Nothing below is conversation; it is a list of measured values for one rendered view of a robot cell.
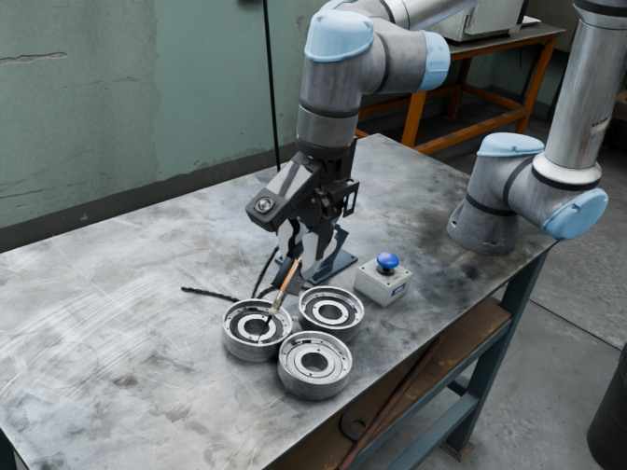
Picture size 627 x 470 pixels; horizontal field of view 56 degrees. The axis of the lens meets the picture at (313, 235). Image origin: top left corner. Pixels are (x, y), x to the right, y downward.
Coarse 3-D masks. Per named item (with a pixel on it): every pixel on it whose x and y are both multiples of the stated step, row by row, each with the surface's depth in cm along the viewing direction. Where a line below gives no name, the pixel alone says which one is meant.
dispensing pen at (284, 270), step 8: (288, 264) 83; (280, 272) 84; (288, 272) 83; (280, 280) 84; (280, 288) 83; (280, 296) 85; (272, 304) 85; (280, 304) 85; (272, 312) 85; (264, 328) 85
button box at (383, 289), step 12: (372, 264) 104; (360, 276) 103; (372, 276) 101; (384, 276) 102; (396, 276) 102; (408, 276) 103; (360, 288) 104; (372, 288) 102; (384, 288) 100; (396, 288) 101; (384, 300) 101
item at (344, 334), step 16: (320, 288) 97; (336, 288) 98; (320, 304) 95; (336, 304) 96; (352, 304) 96; (304, 320) 91; (320, 320) 92; (336, 320) 92; (336, 336) 90; (352, 336) 92
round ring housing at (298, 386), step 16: (304, 336) 88; (320, 336) 88; (288, 352) 85; (304, 352) 85; (320, 352) 86; (336, 352) 87; (288, 368) 82; (304, 368) 83; (320, 368) 87; (288, 384) 81; (304, 384) 80; (320, 384) 79; (336, 384) 80
